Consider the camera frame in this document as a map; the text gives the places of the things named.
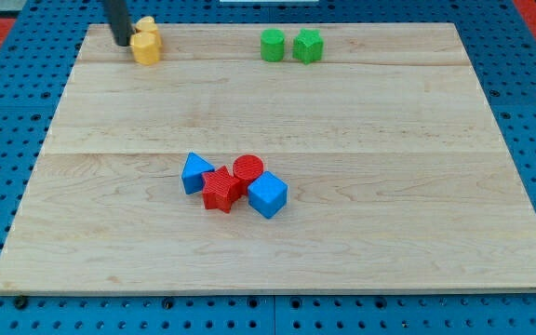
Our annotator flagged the yellow hexagon block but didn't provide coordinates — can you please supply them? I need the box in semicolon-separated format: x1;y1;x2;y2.
129;32;160;65

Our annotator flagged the red circle block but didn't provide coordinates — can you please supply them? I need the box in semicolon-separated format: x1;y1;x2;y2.
233;154;264;195

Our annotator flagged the green circle block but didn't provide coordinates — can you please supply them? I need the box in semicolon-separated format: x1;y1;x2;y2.
261;28;285;62

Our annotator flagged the blue cube block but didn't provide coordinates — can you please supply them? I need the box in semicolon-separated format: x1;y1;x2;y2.
248;171;288;219

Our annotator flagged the red star block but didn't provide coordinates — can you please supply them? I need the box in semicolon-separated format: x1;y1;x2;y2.
202;166;241;213

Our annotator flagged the blue triangle block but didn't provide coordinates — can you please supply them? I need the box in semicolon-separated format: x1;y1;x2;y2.
181;153;215;194

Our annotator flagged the wooden board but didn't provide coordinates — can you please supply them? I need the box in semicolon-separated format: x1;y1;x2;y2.
0;23;536;297

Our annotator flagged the green star block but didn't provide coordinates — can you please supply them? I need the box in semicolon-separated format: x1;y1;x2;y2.
292;28;324;64

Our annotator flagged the yellow heart block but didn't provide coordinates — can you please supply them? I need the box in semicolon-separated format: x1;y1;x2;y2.
135;16;162;47

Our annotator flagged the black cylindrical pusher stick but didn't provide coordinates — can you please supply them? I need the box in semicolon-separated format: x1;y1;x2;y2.
102;0;134;47

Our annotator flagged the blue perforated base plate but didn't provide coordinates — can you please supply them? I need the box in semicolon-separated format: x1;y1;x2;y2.
0;0;536;334

